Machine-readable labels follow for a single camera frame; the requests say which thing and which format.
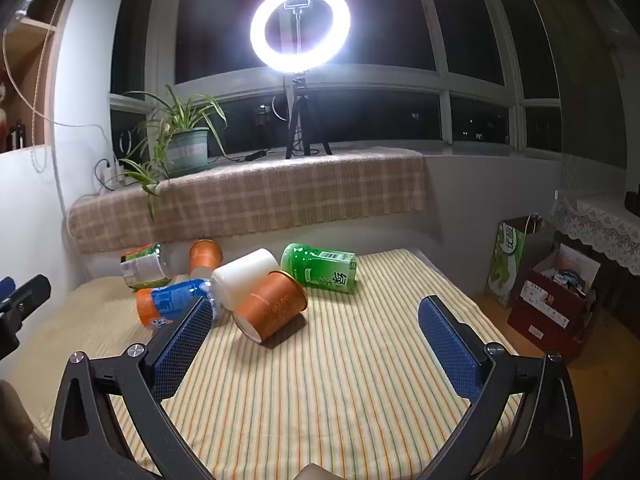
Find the ring light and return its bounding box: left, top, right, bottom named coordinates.
left=250, top=0, right=351, bottom=72

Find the striped table cloth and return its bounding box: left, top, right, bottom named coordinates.
left=0, top=249, right=526, bottom=480

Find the red cardboard box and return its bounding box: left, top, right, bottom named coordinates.
left=506, top=245, right=602, bottom=362

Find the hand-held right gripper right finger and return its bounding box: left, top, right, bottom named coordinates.
left=419, top=296, right=584, bottom=480

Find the white lace cloth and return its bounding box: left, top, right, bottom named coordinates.
left=554, top=191, right=640, bottom=275

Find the white power strip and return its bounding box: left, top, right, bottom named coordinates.
left=96, top=157, right=126, bottom=194

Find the small orange paper cup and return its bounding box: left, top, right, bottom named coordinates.
left=189, top=239, right=224, bottom=281

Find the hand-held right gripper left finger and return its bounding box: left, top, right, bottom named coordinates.
left=48, top=296, right=221, bottom=480

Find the plaid windowsill cloth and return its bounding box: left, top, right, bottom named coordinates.
left=67, top=147, right=427, bottom=255

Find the green tea bottle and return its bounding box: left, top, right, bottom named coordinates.
left=280, top=243, right=359, bottom=295

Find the blue orange bottle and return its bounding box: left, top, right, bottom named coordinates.
left=136, top=278, right=226, bottom=332

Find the large orange paper cup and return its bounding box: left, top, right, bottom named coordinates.
left=232, top=270, right=308, bottom=345

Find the wooden shelf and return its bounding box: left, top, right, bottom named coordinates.
left=0, top=0, right=76, bottom=155

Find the black cable with switch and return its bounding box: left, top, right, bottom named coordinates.
left=207, top=146, right=290, bottom=164

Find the potted spider plant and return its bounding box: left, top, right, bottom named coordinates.
left=117, top=84, right=228, bottom=221

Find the green paper bag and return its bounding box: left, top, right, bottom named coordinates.
left=487, top=216, right=556, bottom=308

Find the black tripod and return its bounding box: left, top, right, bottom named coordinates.
left=285, top=74, right=333, bottom=161

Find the dark curtain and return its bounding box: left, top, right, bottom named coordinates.
left=517, top=0, right=640, bottom=196

